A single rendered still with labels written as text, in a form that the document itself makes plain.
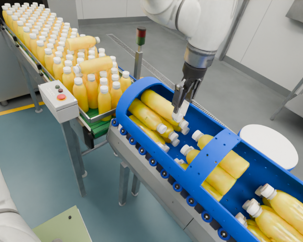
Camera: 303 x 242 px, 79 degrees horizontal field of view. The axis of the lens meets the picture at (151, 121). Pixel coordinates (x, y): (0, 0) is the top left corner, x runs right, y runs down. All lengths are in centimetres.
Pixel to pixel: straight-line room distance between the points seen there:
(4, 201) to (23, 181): 153
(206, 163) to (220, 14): 41
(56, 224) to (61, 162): 143
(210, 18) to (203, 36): 5
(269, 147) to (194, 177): 53
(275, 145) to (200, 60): 68
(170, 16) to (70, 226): 66
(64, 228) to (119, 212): 113
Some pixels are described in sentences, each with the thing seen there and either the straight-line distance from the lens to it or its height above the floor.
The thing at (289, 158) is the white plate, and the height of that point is 104.
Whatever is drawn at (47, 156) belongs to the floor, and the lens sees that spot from 214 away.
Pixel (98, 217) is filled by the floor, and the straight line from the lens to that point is 176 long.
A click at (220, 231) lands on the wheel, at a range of 81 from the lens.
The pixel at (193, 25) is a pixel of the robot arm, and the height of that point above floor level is 153.
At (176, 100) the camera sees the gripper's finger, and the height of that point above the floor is 129.
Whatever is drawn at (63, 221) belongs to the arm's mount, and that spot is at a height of 105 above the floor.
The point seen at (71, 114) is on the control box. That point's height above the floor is 103.
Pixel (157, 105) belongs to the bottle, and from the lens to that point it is 77.
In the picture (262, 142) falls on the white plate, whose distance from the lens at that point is 107.
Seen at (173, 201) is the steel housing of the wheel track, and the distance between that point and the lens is 87.
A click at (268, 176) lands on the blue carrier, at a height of 109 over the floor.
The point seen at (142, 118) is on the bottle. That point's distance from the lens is 79.
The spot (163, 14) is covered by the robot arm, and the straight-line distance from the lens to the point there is 59.
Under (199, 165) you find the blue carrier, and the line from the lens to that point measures 63.
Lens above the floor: 167
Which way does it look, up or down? 44 degrees down
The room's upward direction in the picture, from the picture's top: 11 degrees clockwise
